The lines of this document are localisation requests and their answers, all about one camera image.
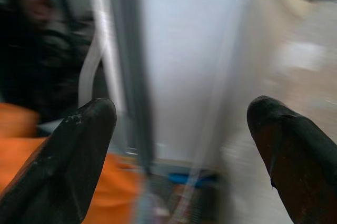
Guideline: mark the orange cloth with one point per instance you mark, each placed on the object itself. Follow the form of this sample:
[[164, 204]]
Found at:
[[116, 189]]

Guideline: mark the blue floor item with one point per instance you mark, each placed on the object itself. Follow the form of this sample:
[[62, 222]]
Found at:
[[184, 177]]

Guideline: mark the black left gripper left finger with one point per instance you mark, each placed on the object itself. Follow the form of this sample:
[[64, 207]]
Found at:
[[65, 161]]

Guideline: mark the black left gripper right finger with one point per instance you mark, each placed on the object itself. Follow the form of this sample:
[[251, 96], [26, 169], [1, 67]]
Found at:
[[302, 155]]

